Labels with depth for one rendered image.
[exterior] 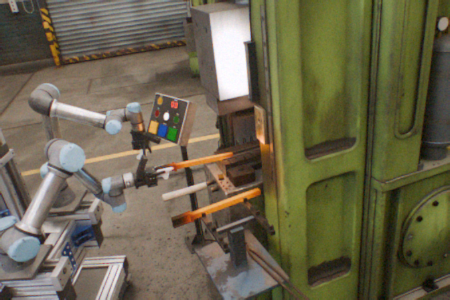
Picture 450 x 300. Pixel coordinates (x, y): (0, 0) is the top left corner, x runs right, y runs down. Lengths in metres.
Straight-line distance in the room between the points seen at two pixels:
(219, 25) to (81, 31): 8.19
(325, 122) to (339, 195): 0.42
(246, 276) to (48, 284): 0.91
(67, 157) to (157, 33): 8.18
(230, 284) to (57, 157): 0.93
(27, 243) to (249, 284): 0.95
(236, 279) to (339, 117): 0.86
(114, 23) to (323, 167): 8.36
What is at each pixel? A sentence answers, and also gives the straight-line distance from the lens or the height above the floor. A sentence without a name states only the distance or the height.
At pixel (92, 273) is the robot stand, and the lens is 2.87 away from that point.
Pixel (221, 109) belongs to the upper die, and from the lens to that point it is 1.97.
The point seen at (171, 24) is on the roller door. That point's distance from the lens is 9.85.
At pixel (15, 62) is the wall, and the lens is 10.35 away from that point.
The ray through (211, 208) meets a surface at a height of 0.97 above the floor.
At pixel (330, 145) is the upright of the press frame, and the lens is 1.91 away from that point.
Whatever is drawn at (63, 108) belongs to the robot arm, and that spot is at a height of 1.37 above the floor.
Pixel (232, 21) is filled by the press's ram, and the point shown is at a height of 1.71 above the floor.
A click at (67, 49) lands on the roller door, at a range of 10.01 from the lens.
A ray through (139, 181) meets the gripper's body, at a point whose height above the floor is 1.00.
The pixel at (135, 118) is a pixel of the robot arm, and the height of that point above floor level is 1.22.
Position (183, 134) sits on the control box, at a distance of 2.48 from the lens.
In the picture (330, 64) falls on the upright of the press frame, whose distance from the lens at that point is 1.77.
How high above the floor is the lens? 2.01
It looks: 27 degrees down
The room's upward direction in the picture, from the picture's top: 7 degrees counter-clockwise
